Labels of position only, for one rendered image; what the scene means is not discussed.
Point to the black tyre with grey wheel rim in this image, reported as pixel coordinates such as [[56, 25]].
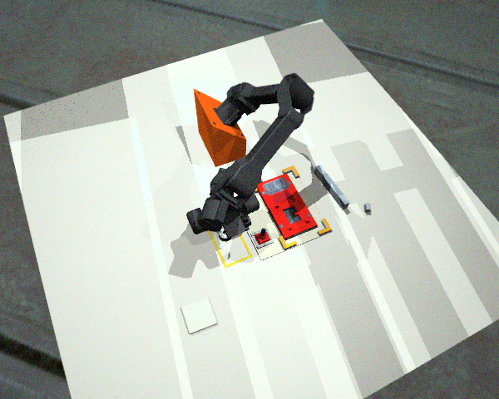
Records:
[[223, 236]]

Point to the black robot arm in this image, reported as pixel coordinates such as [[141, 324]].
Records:
[[243, 176]]

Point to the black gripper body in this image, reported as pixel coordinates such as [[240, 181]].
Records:
[[250, 206]]

